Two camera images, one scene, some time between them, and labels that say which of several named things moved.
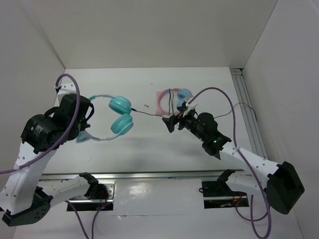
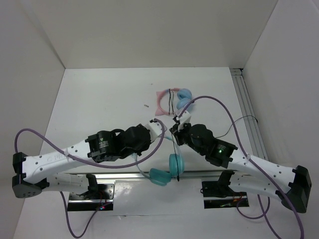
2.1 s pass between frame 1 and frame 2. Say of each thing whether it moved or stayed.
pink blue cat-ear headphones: stayed
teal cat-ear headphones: moved
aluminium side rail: stayed
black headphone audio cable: moved
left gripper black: moved
